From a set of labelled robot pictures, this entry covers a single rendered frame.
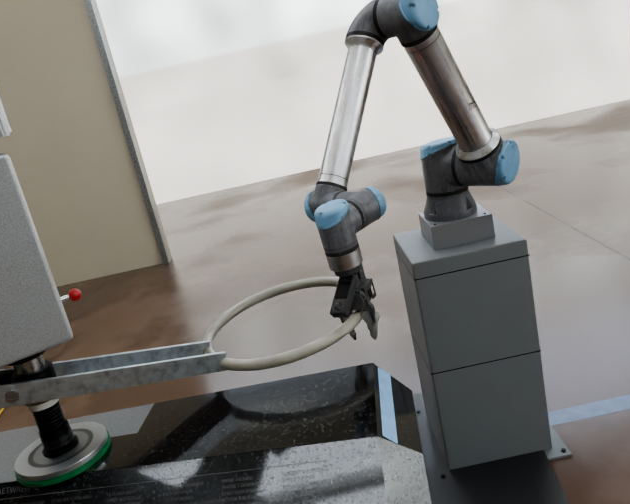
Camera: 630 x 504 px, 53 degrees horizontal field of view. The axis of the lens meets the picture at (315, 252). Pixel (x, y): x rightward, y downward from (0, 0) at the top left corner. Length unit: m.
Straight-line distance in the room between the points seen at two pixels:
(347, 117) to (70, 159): 4.81
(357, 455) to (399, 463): 0.09
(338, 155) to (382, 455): 0.82
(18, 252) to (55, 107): 5.00
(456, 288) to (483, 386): 0.40
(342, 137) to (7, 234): 0.90
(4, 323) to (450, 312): 1.43
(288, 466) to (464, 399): 1.13
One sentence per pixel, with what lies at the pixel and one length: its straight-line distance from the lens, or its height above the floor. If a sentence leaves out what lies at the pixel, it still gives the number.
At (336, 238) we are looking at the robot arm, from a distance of 1.57.
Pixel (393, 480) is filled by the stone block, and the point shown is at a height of 0.73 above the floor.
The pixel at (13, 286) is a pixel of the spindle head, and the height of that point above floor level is 1.26.
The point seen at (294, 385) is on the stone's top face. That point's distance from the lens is 1.64.
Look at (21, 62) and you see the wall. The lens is 6.46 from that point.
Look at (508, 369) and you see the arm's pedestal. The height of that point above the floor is 0.38.
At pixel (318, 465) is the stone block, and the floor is 0.77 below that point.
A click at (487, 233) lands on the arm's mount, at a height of 0.87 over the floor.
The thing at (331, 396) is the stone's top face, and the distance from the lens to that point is 1.55.
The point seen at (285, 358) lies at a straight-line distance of 1.57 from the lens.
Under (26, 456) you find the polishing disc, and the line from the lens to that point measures 1.71.
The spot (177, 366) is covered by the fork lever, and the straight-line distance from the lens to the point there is 1.63.
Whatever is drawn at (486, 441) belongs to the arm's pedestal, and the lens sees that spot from 2.53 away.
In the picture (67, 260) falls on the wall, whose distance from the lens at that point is 6.65.
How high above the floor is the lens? 1.56
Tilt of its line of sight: 17 degrees down
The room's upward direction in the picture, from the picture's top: 13 degrees counter-clockwise
